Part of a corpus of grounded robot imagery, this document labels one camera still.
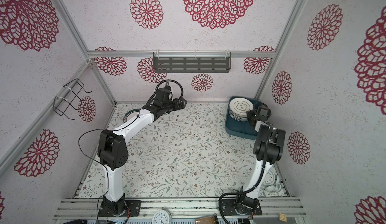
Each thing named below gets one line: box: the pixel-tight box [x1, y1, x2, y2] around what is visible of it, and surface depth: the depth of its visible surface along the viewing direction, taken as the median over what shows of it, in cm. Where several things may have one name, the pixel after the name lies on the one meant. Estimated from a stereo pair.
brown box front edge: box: [195, 216, 218, 224], surface depth 69 cm
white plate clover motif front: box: [228, 97, 254, 122], surface depth 111 cm
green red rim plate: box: [122, 108, 141, 124], surface depth 115 cm
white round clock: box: [151, 209, 172, 224], surface depth 70 cm
